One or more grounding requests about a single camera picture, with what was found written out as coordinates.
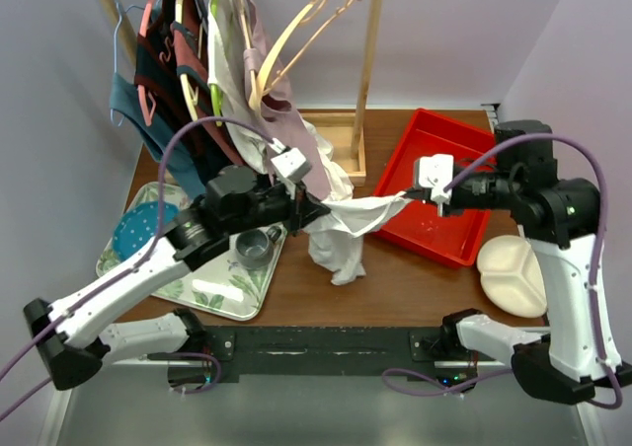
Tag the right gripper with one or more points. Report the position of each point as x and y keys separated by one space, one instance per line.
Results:
x=423 y=192

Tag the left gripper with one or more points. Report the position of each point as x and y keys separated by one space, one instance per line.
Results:
x=302 y=207

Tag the white tank top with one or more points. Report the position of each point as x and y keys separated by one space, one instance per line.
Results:
x=336 y=239

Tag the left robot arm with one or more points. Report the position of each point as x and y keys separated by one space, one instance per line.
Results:
x=79 y=335

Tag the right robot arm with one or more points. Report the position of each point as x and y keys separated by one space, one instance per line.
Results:
x=564 y=222

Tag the wooden hanger under mauve top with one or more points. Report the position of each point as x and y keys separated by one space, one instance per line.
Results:
x=255 y=95

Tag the mauve tank top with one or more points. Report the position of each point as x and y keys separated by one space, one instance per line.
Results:
x=279 y=116

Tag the green hanger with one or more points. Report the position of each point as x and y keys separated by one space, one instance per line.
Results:
x=216 y=94

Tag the teal tank top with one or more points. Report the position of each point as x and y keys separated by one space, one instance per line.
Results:
x=190 y=172

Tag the pink hanger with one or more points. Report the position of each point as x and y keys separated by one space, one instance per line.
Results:
x=155 y=71

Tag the cream plastic hanger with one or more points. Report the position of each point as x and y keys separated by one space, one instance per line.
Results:
x=185 y=50

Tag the red plastic bin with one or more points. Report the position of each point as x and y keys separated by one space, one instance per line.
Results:
x=453 y=241

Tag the wooden clothes rack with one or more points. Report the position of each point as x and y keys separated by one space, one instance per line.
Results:
x=344 y=128

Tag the cream divided plate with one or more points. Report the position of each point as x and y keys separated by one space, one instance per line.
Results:
x=511 y=278

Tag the white hanging garment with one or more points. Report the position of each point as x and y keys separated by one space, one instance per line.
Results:
x=226 y=70

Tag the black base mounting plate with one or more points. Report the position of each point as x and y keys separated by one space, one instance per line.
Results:
x=326 y=351

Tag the blue polka dot plate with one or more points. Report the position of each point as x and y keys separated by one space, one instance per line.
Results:
x=136 y=227

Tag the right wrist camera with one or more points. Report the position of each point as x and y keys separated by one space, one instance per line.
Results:
x=432 y=174

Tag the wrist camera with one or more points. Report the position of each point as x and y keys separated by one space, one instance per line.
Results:
x=432 y=174
x=289 y=162

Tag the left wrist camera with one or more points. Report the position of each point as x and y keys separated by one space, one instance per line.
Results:
x=289 y=162

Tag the light blue wire hanger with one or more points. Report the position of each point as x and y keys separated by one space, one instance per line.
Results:
x=116 y=46

